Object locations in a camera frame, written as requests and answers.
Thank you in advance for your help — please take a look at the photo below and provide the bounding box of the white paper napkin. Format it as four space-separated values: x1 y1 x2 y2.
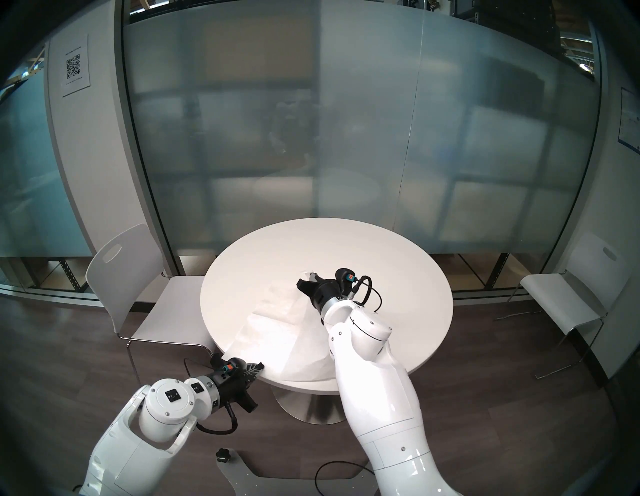
220 270 341 383

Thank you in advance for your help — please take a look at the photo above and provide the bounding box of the black perforated shelf post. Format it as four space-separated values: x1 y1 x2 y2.
59 257 83 291
487 252 511 291

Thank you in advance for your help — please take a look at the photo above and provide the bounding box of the black floor cable loop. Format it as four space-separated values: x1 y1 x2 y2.
315 461 373 496

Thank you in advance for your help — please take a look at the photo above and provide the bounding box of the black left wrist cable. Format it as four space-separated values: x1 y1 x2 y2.
182 357 241 436

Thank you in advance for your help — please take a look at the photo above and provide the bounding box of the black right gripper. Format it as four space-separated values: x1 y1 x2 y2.
296 271 347 314

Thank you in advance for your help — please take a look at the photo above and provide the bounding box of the white chair with chrome legs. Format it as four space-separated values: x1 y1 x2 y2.
85 223 221 388
496 232 633 380

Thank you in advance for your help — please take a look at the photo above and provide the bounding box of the white QR code sign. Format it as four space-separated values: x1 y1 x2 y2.
60 34 92 98

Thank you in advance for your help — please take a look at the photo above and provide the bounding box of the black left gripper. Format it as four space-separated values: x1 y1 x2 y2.
211 361 265 414

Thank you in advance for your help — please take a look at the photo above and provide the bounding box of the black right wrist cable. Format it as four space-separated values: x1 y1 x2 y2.
350 276 383 313

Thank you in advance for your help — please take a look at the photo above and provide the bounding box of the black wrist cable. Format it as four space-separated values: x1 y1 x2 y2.
182 357 241 436
350 276 383 313

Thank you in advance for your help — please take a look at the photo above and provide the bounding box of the round white pedestal table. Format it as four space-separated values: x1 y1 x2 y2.
200 217 455 426

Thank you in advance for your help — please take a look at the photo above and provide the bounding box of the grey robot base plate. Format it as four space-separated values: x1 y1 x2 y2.
216 457 381 496

